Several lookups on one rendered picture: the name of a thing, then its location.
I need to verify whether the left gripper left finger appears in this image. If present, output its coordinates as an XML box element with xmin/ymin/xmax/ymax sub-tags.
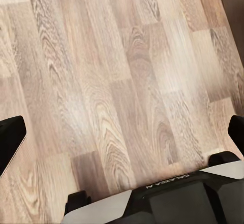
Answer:
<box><xmin>0</xmin><ymin>115</ymin><xmax>26</xmax><ymax>176</ymax></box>

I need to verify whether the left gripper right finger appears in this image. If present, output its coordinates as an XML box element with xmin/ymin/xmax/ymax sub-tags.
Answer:
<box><xmin>228</xmin><ymin>115</ymin><xmax>244</xmax><ymax>156</ymax></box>

